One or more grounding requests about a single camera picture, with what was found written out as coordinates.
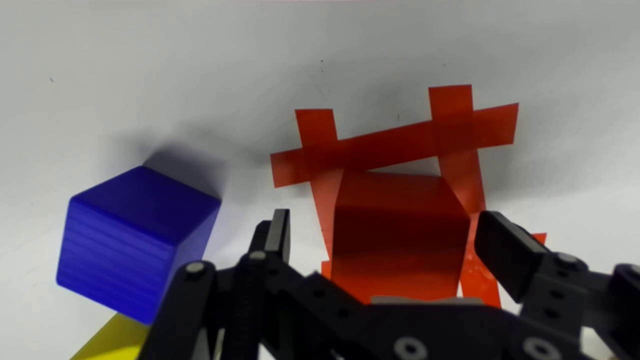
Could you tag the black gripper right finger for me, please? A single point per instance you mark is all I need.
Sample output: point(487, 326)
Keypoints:
point(512, 257)

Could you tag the blue toy block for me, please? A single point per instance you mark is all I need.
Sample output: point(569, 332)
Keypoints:
point(132, 240)

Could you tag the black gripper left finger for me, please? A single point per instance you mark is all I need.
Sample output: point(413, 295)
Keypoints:
point(275, 233)

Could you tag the orange tape grid mark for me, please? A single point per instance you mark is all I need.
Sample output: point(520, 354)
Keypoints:
point(400, 143)

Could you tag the orange toy block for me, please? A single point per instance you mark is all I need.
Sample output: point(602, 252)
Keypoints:
point(400, 240)

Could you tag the yellow toy block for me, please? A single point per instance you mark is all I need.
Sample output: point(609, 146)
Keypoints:
point(112, 343)

